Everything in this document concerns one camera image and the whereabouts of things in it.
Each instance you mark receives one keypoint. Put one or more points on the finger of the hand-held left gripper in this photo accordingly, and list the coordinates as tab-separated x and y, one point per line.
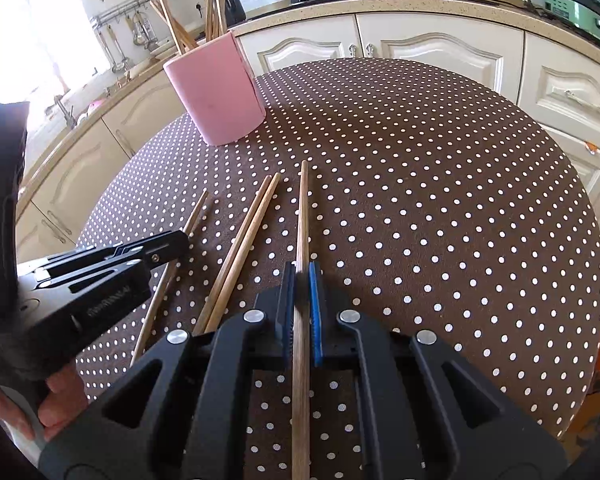
165	247
115	290

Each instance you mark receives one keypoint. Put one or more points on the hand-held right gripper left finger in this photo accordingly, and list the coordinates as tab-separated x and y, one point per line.
290	310

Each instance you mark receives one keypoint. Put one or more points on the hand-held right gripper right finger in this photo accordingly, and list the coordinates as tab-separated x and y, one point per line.
314	310

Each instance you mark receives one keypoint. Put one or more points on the wooden chopstick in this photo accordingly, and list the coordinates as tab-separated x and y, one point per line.
248	239
196	212
302	220
237	241

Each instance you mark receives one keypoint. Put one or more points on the pink cylindrical cup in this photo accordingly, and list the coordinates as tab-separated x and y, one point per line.
220	90

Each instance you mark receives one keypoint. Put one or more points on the bundle of wooden chopsticks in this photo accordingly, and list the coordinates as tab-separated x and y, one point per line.
215	5

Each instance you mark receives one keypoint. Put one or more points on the person's left hand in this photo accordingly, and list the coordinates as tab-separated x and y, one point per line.
62	400

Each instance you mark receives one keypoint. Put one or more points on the steel sink faucet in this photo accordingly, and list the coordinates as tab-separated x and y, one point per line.
65	110

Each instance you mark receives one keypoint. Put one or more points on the steel kitchen sink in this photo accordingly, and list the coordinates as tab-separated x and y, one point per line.
87	115

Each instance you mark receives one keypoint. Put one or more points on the pink basin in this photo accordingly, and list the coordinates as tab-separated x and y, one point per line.
96	104

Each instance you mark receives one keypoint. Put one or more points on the brown polka dot tablecloth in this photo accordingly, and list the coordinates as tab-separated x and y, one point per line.
420	210

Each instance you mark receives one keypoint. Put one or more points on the hanging steel ladle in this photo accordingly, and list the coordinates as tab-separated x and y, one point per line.
116	55

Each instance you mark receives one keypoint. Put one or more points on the sliding kitchen window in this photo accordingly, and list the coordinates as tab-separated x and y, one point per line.
40	20

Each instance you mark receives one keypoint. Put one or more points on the hanging steel skimmer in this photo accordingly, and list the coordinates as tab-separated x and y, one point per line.
142	30

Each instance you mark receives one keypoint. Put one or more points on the dark electric kettle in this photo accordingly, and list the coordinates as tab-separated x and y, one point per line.
234	2

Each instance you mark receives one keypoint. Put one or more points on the cream base cabinets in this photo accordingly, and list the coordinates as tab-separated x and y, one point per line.
430	45

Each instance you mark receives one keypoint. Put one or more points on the small orange clip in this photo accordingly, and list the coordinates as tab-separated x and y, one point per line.
590	148

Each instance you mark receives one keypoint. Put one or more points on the steel wall utensil rail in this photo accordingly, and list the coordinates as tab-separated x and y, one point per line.
120	10

